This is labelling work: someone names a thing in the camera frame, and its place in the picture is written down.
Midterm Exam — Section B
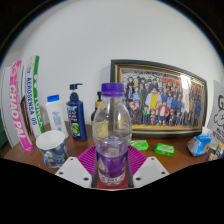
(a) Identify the blue tissue pack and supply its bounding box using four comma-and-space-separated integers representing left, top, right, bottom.
186, 134, 213, 158

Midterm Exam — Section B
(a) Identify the flat round red coaster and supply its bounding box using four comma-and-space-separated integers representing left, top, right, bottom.
91, 179, 129, 190

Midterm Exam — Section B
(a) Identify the white and green tube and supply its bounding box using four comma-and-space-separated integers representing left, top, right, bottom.
24, 55, 46, 139

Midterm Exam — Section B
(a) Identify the dark blue pump bottle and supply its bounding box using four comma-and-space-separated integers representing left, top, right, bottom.
66, 83, 88, 143

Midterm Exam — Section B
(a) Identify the brown wooden chair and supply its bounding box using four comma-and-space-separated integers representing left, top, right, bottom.
19, 94, 33, 134

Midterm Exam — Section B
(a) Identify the framed group picture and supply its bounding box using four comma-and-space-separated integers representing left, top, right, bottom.
109, 59, 208, 139

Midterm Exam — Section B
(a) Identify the clear purple-capped water bottle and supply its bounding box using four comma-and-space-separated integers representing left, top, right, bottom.
91, 82, 133, 188

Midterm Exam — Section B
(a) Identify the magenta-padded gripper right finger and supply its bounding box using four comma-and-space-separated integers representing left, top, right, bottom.
125, 145, 170, 189

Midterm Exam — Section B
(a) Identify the small green pack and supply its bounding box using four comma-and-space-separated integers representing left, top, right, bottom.
129, 139, 150, 152
153, 142, 176, 157

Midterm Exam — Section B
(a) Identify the pink printed tube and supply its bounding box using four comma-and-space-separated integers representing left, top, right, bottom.
8, 59, 34, 153

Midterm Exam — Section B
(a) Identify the amber pump bottle yellow label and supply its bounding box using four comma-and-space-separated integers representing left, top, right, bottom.
90, 90, 104, 126

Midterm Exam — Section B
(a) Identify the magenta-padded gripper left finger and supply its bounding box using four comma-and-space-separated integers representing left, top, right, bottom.
54, 146, 99, 189

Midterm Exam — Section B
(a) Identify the white bottle with blue cap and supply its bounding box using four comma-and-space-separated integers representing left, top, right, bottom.
45, 94, 69, 139

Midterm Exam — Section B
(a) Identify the blue swirl-print mug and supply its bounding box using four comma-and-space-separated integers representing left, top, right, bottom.
35, 129, 70, 169

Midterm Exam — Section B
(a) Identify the white paper gift bag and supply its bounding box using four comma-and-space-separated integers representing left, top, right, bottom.
206, 79, 224, 134

